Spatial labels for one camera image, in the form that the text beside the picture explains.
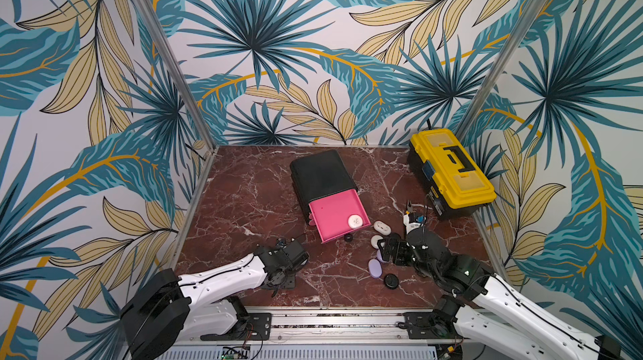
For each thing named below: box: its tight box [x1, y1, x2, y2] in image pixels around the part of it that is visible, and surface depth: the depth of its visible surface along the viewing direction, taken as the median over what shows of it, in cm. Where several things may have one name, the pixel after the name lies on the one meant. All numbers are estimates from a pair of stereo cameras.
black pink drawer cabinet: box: [289, 149, 371, 244], surface depth 86 cm
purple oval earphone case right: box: [368, 258, 383, 279], surface depth 85 cm
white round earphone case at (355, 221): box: [347, 214, 364, 230], surface depth 84 cm
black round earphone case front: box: [383, 272, 400, 290], surface depth 83 cm
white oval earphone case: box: [373, 220, 392, 236], surface depth 94 cm
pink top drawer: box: [308, 188, 372, 244], surface depth 85 cm
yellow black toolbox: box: [406, 128, 498, 221], surface depth 93 cm
